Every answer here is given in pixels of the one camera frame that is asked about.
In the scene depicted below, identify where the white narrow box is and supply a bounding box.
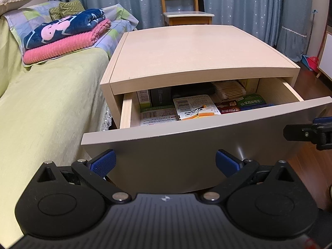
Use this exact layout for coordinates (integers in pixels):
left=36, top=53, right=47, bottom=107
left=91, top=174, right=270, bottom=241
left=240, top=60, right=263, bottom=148
left=140, top=107, right=178, bottom=126

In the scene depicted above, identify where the cotton swab pack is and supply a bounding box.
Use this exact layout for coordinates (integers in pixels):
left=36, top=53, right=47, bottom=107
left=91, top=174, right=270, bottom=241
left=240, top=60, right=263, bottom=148
left=212, top=80, right=247, bottom=101

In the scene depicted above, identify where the beige quilted cushion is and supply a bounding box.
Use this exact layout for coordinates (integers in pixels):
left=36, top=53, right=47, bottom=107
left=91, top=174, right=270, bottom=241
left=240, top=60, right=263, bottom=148
left=0, top=0, right=32, bottom=16

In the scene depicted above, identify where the navy cartoon folded blanket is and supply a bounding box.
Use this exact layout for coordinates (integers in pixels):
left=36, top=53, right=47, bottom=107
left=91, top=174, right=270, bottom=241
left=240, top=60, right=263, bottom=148
left=24, top=9, right=106, bottom=50

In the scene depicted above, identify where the white tv cabinet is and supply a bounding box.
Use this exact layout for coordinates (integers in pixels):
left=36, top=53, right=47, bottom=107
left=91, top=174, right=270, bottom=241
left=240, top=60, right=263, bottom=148
left=316, top=30, right=332, bottom=81

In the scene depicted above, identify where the black long box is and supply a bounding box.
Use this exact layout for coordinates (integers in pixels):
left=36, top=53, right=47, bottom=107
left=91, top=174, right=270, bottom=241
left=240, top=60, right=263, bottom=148
left=149, top=83, right=216, bottom=107

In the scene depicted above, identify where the pink folded blanket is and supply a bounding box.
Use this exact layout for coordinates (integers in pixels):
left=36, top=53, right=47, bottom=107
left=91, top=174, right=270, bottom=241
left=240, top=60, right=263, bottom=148
left=22, top=19, right=111, bottom=65

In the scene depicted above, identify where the blue curtain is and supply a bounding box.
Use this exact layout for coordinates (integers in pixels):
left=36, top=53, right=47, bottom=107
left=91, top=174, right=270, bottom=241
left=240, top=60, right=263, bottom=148
left=53, top=0, right=312, bottom=62

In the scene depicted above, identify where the red yellow paper booklet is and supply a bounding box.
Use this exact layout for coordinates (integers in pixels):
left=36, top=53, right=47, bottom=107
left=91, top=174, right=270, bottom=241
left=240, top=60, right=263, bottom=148
left=217, top=101, right=241, bottom=114

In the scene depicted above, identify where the white printed leaflet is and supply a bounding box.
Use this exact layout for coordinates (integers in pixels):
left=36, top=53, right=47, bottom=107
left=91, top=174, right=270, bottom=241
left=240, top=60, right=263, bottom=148
left=173, top=95, right=221, bottom=120

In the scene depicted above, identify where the beige wooden nightstand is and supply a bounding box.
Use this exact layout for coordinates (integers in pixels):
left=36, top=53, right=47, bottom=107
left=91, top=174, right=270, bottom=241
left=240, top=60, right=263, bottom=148
left=100, top=25, right=299, bottom=126

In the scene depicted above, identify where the olive knitted cloth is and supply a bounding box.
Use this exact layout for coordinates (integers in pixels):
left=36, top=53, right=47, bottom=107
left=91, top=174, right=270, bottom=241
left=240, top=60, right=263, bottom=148
left=49, top=0, right=85, bottom=21

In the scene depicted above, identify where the beige nightstand drawer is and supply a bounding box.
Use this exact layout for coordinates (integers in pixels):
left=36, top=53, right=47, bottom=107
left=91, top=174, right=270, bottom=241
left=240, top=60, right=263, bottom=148
left=82, top=78, right=331, bottom=194

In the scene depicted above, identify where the patchwork bed sheet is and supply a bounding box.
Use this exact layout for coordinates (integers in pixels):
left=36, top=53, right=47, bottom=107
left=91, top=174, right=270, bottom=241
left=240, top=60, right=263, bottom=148
left=2, top=0, right=140, bottom=60

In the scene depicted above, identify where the wooden chair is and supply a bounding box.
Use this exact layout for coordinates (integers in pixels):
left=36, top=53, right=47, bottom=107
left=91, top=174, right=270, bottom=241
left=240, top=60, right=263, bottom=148
left=161, top=0, right=214, bottom=26

